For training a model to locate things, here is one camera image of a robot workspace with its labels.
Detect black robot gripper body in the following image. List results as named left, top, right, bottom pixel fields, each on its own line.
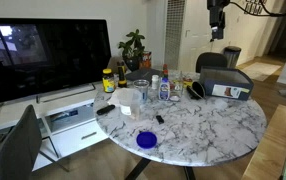
left=206, top=0, right=231, bottom=30

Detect black and yellow flashlight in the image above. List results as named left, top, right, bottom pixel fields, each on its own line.
left=117, top=61, right=128, bottom=89

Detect grey trash can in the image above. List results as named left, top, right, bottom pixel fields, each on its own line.
left=222, top=45, right=243, bottom=70

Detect black round-back chair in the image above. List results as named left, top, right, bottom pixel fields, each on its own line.
left=195, top=52, right=229, bottom=74

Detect white vent grille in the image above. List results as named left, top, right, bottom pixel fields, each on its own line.
left=164, top=0, right=187, bottom=71

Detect dark blue shoe box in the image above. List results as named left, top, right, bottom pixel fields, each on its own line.
left=198, top=65, right=255, bottom=102

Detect yellow packet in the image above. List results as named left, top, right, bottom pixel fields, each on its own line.
left=182, top=76, right=194, bottom=89

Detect beige floor rug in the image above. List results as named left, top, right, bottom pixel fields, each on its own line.
left=242, top=61, right=283, bottom=83

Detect black bowl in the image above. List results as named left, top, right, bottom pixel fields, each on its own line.
left=186, top=80, right=207, bottom=101

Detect red-cap hot sauce bottle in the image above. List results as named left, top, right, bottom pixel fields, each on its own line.
left=161, top=63, right=169, bottom=80

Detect clear glass box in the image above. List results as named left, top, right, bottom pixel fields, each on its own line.
left=170, top=70, right=184, bottom=102

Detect orange snack can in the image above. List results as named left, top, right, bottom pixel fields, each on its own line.
left=141, top=50, right=153, bottom=70

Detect blue-label glue bottle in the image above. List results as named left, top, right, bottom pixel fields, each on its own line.
left=158, top=77, right=171, bottom=102

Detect white pill bottle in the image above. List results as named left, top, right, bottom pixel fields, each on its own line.
left=151, top=74, right=160, bottom=91

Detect green potted plant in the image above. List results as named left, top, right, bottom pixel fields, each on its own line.
left=117, top=28, right=147, bottom=72

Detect clear drinking glass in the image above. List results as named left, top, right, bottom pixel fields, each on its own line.
left=132, top=79, right=150, bottom=103

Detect small black clip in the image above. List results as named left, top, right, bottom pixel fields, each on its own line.
left=155, top=114, right=165, bottom=125

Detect brown paper bag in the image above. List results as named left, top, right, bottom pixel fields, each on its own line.
left=107, top=55, right=128, bottom=75

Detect clear plastic measuring container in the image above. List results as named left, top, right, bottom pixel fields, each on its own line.
left=117, top=88, right=143, bottom=120

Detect yellow-lid vitamin bottle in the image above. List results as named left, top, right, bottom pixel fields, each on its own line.
left=102, top=68, right=116, bottom=94

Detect wooden platform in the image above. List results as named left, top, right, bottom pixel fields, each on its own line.
left=241, top=104, right=286, bottom=180

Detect round blue lid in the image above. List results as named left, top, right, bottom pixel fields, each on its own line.
left=136, top=131, right=158, bottom=150

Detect black remote control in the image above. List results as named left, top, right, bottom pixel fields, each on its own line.
left=96, top=104, right=117, bottom=116

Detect black table legs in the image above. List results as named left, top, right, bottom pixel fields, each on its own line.
left=124, top=157, right=197, bottom=180

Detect large black flat screen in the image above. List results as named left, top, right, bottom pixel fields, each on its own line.
left=0, top=18, right=112, bottom=104

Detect white media cabinet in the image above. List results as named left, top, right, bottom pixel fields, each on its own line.
left=0, top=81, right=110, bottom=173

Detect grey fabric chair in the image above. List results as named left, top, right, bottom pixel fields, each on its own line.
left=0, top=104, right=71, bottom=180

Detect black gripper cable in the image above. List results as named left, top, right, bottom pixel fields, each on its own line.
left=228, top=0, right=286, bottom=18

